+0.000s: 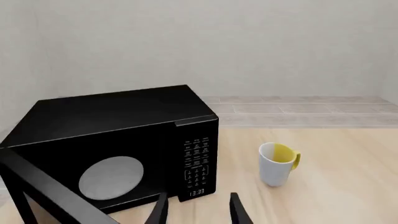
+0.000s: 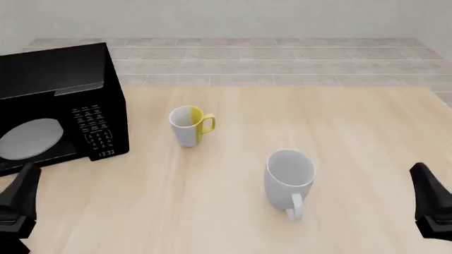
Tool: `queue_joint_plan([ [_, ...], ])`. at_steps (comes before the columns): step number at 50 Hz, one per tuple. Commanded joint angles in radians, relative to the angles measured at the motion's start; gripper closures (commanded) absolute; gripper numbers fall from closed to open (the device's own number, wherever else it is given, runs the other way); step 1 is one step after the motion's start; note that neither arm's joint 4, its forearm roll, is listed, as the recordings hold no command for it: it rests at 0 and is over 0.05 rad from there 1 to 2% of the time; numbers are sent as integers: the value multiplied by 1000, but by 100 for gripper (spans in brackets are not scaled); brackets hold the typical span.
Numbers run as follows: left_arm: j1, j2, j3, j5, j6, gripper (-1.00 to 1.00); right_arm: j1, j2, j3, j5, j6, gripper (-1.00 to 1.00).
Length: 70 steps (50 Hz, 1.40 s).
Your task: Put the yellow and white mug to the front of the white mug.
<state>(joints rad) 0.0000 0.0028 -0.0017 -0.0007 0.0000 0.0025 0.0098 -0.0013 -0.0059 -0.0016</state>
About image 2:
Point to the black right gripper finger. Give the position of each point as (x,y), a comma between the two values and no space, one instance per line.
(429,190)

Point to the yellow and white mug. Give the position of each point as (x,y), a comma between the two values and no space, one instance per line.
(185,132)

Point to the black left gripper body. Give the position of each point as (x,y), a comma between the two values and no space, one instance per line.
(14,227)

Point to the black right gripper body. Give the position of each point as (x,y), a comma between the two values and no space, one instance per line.
(438,228)

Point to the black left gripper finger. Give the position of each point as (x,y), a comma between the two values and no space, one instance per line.
(22,189)

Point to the black microwave oven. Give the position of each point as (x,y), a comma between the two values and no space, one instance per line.
(88,105)

